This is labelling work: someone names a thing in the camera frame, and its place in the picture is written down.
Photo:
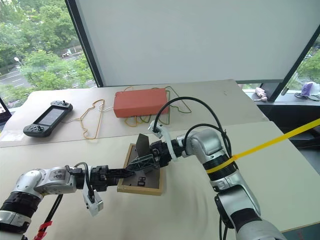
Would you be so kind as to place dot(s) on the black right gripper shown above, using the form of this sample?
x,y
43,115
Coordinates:
x,y
161,155

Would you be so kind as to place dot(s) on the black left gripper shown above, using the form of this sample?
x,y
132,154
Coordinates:
x,y
101,178

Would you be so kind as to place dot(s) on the wooden picture frame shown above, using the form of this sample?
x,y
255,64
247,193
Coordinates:
x,y
140,191

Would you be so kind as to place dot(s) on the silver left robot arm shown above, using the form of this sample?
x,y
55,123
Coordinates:
x,y
56,180

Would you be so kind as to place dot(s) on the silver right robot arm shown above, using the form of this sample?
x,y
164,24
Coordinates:
x,y
208,146

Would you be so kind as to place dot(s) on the orange rectangular box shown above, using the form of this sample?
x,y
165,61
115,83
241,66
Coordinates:
x,y
140,101

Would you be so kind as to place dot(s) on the black handheld game console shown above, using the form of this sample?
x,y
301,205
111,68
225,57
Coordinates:
x,y
47,118

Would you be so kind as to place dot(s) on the red tape strip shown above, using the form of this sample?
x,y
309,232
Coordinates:
x,y
43,228

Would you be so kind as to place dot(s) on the white roller blind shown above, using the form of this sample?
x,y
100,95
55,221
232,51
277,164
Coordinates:
x,y
190,40

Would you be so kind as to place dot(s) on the pink folded umbrella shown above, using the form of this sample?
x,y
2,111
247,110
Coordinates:
x,y
261,93

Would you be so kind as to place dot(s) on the purple cloth bundle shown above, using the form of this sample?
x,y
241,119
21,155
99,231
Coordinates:
x,y
307,89

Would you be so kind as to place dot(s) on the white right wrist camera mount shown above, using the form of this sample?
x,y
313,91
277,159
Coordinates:
x,y
167,140

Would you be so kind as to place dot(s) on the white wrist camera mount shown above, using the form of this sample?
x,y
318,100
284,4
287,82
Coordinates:
x,y
167,140
93,202

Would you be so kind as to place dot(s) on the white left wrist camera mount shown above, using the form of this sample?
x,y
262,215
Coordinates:
x,y
93,202

